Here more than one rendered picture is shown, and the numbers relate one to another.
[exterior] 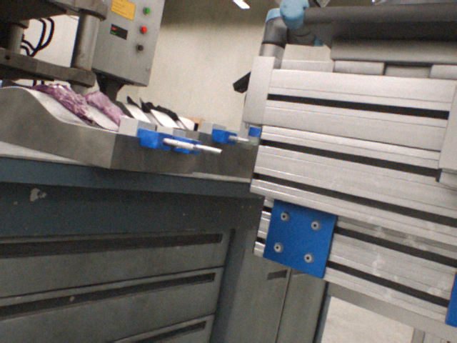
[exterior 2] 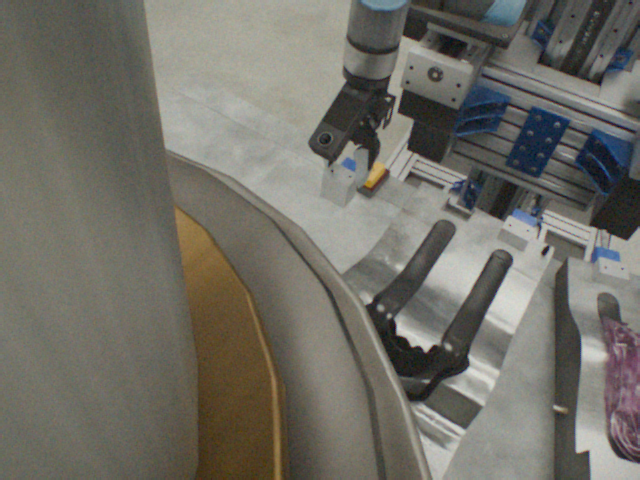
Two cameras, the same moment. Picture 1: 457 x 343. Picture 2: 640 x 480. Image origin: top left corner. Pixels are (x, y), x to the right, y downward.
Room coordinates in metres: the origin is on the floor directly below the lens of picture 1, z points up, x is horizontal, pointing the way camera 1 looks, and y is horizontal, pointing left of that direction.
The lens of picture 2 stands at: (1.42, 0.63, 1.59)
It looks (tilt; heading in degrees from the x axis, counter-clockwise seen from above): 50 degrees down; 256
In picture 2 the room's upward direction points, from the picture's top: 10 degrees clockwise
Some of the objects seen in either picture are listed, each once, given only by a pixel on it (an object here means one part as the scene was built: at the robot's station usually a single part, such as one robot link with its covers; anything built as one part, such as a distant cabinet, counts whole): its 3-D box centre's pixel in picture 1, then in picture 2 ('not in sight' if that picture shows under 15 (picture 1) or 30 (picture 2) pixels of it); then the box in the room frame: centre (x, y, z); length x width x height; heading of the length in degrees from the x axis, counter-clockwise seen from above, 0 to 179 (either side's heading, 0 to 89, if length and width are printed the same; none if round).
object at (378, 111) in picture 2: not in sight; (363, 99); (1.22, -0.05, 1.09); 0.09 x 0.08 x 0.12; 51
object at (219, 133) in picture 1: (226, 137); (522, 222); (0.91, 0.03, 0.89); 0.13 x 0.05 x 0.05; 50
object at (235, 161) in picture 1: (168, 136); (423, 316); (1.13, 0.20, 0.87); 0.50 x 0.26 x 0.14; 51
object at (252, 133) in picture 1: (260, 133); (353, 170); (1.21, -0.06, 0.93); 0.13 x 0.05 x 0.05; 51
